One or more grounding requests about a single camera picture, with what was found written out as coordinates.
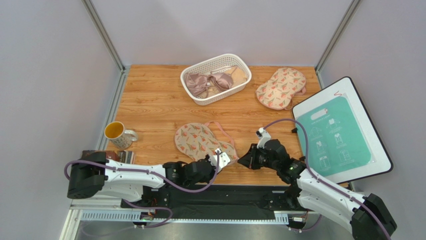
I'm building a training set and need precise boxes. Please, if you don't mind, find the floral mesh laundry bag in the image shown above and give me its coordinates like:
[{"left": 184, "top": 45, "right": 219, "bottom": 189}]
[
  {"left": 174, "top": 121, "right": 239, "bottom": 164},
  {"left": 255, "top": 67, "right": 307, "bottom": 111}
]

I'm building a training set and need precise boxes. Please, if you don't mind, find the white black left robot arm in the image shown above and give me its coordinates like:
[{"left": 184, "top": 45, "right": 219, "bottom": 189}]
[{"left": 64, "top": 148, "right": 231, "bottom": 203}]

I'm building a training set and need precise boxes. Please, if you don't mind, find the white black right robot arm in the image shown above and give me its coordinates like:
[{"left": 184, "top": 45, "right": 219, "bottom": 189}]
[{"left": 237, "top": 139, "right": 398, "bottom": 240}]

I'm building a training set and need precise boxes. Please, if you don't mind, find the beige bra in basket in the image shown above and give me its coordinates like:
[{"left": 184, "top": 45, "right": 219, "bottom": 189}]
[{"left": 219, "top": 66, "right": 248, "bottom": 89}]

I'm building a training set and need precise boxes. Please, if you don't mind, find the pink satin bra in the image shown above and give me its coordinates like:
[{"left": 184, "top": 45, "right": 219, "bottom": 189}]
[{"left": 184, "top": 72, "right": 230, "bottom": 97}]

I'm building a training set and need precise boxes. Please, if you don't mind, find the dark patterned coaster book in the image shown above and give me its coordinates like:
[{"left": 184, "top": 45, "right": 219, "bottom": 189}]
[{"left": 81, "top": 150, "right": 136, "bottom": 164}]

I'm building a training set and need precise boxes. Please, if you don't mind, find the white perforated plastic basket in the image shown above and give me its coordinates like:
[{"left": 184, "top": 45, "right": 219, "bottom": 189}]
[{"left": 180, "top": 53, "right": 252, "bottom": 106}]

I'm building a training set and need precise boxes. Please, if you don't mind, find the floral mug yellow inside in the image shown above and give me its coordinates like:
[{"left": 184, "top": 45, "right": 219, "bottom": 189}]
[{"left": 104, "top": 121, "right": 139, "bottom": 150}]

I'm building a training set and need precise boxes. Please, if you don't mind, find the white folding board base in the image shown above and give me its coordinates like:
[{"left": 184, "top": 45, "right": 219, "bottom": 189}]
[{"left": 291, "top": 76, "right": 394, "bottom": 184}]

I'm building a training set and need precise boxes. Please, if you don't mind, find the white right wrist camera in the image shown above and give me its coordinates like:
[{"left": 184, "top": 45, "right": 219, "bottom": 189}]
[{"left": 256, "top": 127, "right": 272, "bottom": 149}]

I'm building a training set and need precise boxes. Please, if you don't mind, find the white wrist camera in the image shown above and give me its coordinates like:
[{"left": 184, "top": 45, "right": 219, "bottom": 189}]
[
  {"left": 256, "top": 127, "right": 272, "bottom": 149},
  {"left": 213, "top": 148, "right": 231, "bottom": 171}
]

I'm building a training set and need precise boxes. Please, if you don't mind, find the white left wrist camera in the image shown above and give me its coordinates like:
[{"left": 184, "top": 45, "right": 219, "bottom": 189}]
[{"left": 213, "top": 148, "right": 231, "bottom": 171}]

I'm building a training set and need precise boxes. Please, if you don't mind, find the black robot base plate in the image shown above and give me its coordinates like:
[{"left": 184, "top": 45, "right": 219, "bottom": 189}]
[{"left": 134, "top": 185, "right": 308, "bottom": 220}]

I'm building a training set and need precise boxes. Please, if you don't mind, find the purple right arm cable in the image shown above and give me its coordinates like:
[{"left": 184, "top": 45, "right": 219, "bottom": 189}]
[{"left": 262, "top": 118, "right": 394, "bottom": 240}]

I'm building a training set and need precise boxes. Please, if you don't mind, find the white slotted cable duct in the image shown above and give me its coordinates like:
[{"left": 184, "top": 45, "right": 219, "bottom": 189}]
[{"left": 79, "top": 209, "right": 290, "bottom": 225}]

